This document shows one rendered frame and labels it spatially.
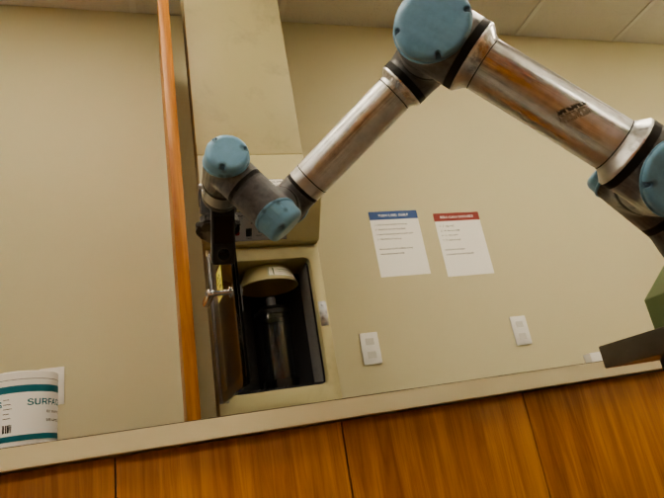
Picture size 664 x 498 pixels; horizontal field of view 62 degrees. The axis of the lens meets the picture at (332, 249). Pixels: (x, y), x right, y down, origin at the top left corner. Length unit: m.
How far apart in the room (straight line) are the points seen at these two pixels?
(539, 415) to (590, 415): 0.14
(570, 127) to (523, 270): 1.55
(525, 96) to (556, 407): 0.82
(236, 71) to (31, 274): 0.93
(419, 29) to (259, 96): 1.02
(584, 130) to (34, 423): 1.11
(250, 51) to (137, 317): 0.95
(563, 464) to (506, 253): 1.15
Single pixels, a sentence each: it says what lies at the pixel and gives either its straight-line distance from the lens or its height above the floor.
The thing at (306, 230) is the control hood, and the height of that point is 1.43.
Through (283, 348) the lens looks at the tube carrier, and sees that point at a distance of 1.57.
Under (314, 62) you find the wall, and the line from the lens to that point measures 2.55.
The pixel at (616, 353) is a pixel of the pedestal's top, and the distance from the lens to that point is 1.10.
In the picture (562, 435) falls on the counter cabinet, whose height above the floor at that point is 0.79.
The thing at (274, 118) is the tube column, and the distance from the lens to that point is 1.80.
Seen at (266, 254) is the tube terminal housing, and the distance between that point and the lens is 1.58.
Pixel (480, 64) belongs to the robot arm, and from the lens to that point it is 0.91.
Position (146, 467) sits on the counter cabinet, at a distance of 1.19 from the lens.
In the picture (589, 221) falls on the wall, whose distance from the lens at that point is 2.73.
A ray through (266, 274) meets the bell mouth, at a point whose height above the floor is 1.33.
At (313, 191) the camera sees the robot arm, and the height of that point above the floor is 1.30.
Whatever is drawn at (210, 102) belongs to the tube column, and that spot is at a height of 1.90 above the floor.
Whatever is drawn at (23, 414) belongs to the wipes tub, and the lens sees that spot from 1.27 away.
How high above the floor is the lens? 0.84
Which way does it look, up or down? 20 degrees up
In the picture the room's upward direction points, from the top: 10 degrees counter-clockwise
